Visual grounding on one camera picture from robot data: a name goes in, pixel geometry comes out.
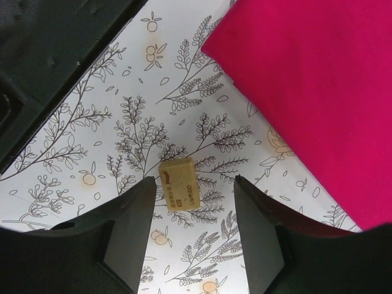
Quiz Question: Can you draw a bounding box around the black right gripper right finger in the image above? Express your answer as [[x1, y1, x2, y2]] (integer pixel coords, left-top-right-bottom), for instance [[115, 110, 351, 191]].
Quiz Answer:
[[234, 176, 391, 293]]

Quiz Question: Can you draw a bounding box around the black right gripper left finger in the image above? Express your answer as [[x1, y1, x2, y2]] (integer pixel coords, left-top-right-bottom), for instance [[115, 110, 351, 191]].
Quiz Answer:
[[1, 176, 156, 293]]

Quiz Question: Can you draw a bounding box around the tan rubber eraser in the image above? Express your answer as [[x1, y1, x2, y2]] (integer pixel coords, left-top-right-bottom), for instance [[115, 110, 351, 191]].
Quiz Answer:
[[158, 157, 201, 211]]

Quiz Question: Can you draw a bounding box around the magenta cloth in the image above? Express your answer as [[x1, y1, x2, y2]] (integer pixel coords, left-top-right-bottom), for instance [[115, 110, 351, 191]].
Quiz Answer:
[[202, 0, 391, 229]]

